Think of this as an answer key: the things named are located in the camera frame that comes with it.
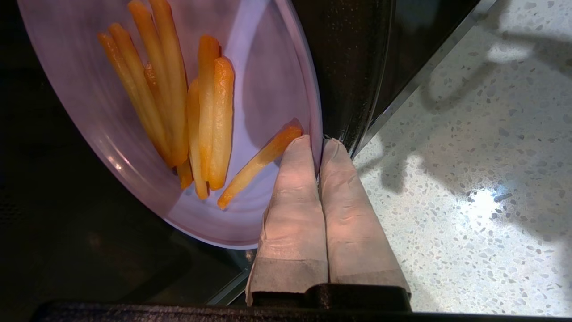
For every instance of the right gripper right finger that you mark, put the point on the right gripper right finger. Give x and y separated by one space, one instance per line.
353 232

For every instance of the purple plastic plate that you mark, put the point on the purple plastic plate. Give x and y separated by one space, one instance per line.
268 89

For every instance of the silver Panasonic microwave oven body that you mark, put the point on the silver Panasonic microwave oven body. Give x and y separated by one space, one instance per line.
348 67

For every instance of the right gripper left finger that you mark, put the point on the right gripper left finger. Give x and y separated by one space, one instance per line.
295 223

